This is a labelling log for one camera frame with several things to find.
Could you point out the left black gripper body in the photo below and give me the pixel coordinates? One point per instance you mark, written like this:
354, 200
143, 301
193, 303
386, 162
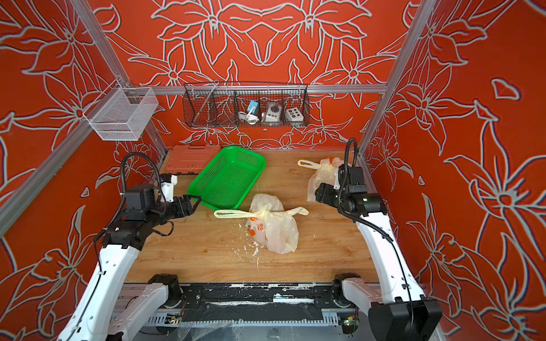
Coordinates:
166, 210

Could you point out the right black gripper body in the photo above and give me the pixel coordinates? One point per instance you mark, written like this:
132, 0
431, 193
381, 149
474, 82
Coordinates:
330, 195

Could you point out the white orange-print plastic bag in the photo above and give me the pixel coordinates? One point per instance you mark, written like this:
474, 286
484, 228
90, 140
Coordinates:
269, 223

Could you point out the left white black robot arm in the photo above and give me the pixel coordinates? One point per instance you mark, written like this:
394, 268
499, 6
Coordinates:
142, 210

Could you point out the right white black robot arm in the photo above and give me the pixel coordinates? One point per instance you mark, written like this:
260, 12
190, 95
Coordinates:
399, 310

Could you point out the green plastic basket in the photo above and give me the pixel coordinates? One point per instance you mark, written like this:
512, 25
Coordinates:
225, 182

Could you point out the white button remote box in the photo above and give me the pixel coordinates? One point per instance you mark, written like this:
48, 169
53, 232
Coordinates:
294, 115

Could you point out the grey white timer device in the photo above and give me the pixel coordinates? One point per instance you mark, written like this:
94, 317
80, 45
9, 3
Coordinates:
273, 113

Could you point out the blue white small box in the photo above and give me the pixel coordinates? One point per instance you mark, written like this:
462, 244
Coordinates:
253, 108

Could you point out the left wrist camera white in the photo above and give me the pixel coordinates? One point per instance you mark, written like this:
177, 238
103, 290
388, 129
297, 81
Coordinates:
168, 183

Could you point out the black wire wall basket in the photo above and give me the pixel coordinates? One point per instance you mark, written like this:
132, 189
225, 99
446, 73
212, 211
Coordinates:
247, 104

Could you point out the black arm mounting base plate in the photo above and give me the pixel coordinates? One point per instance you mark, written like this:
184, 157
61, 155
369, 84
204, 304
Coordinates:
255, 304

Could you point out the clear plastic wall bin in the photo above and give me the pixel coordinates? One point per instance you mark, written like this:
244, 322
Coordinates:
122, 115

